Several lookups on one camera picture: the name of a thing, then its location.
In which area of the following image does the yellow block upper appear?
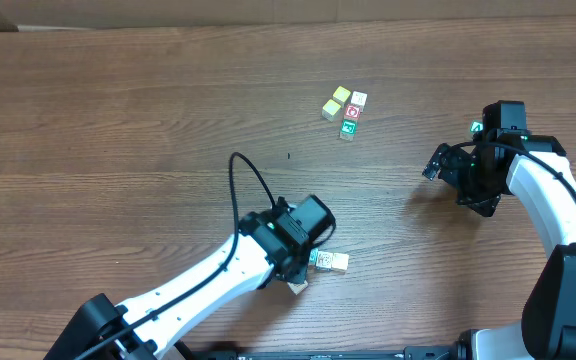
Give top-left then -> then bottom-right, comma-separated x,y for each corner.
332,86 -> 352,106

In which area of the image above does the red circle block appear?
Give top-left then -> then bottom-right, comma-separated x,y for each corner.
344,104 -> 361,121

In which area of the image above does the green picture block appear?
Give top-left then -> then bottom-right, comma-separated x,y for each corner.
339,119 -> 358,141

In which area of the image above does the white block blue side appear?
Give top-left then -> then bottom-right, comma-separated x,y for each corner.
288,281 -> 308,295

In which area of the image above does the yellow plain wooden block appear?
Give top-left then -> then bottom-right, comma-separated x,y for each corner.
331,253 -> 349,272

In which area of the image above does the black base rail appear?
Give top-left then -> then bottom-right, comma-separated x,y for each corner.
177,327 -> 524,360

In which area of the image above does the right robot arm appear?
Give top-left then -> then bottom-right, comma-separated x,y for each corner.
404,100 -> 576,359

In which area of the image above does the yellow block lower left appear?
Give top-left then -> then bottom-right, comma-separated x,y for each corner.
322,99 -> 342,122

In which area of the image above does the white block top right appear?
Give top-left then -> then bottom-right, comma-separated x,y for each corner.
350,91 -> 367,112

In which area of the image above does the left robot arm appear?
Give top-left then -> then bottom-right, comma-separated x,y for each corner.
46,195 -> 336,360

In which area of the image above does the white block blue H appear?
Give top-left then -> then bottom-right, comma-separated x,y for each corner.
315,251 -> 334,271

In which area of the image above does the green letter A block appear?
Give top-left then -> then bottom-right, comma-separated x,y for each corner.
470,121 -> 483,134

